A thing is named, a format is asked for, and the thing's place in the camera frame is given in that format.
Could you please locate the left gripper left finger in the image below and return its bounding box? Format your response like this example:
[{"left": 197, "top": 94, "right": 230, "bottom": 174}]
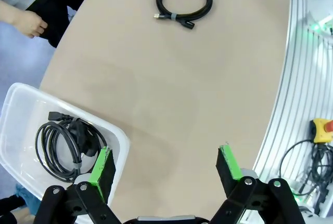
[{"left": 33, "top": 146, "right": 122, "bottom": 224}]

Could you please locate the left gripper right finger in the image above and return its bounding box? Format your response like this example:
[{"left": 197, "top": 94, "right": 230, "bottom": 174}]
[{"left": 208, "top": 144, "right": 307, "bottom": 224}]

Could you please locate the black power cable with plug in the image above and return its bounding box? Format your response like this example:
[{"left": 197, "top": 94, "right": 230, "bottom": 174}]
[{"left": 35, "top": 111, "right": 109, "bottom": 183}]

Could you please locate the black braided cable grey tie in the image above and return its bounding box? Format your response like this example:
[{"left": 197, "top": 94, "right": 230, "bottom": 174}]
[{"left": 152, "top": 0, "right": 213, "bottom": 31}]

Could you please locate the person's right forearm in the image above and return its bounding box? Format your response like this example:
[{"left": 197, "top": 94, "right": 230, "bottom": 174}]
[{"left": 0, "top": 0, "right": 14, "bottom": 26}]

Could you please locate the person's right hand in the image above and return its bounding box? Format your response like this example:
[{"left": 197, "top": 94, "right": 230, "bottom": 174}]
[{"left": 10, "top": 7, "right": 49, "bottom": 39}]

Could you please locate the yellow emergency stop box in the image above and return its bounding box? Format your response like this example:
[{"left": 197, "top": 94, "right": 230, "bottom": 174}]
[{"left": 309, "top": 117, "right": 333, "bottom": 144}]

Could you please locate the dark fabric object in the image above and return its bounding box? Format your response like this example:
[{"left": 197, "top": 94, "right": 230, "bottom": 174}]
[{"left": 0, "top": 195, "right": 34, "bottom": 224}]

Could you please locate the clear plastic storage container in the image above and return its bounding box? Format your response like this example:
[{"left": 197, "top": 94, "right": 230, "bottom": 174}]
[{"left": 0, "top": 82, "right": 130, "bottom": 206}]

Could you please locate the person in grey hoodie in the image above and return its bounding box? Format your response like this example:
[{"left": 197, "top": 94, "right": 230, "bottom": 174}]
[{"left": 0, "top": 0, "right": 93, "bottom": 48}]

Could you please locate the black cable bundle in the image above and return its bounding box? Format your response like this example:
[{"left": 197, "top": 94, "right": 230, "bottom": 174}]
[{"left": 279, "top": 138, "right": 333, "bottom": 214}]

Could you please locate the white ribbed aluminium frame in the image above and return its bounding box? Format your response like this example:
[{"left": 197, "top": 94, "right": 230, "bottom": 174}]
[{"left": 252, "top": 0, "right": 333, "bottom": 186}]

